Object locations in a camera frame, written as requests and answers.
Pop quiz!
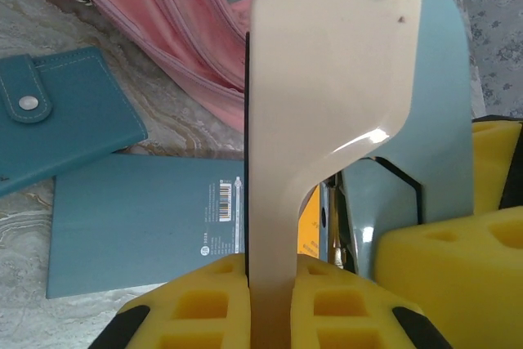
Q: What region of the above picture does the pink student backpack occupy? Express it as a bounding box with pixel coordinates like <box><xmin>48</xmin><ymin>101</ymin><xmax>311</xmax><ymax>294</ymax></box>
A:
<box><xmin>34</xmin><ymin>0</ymin><xmax>287</xmax><ymax>134</ymax></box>

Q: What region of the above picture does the teal snap wallet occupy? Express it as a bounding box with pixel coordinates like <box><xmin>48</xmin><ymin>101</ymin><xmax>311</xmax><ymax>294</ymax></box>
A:
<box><xmin>0</xmin><ymin>47</ymin><xmax>149</xmax><ymax>199</ymax></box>

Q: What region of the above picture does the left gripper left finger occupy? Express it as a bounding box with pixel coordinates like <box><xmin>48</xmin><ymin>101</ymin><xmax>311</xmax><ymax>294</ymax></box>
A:
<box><xmin>96</xmin><ymin>253</ymin><xmax>251</xmax><ymax>349</ymax></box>

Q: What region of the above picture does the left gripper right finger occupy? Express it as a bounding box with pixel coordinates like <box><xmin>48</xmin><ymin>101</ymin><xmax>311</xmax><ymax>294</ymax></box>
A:
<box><xmin>289</xmin><ymin>261</ymin><xmax>453</xmax><ymax>349</ymax></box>

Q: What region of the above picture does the yellow book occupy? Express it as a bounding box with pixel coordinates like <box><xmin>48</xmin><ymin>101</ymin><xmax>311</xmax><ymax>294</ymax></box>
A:
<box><xmin>297</xmin><ymin>184</ymin><xmax>330</xmax><ymax>262</ymax></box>

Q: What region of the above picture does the light blue notebook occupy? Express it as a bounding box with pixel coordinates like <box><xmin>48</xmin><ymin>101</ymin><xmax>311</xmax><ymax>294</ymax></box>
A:
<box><xmin>45</xmin><ymin>154</ymin><xmax>247</xmax><ymax>300</ymax></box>

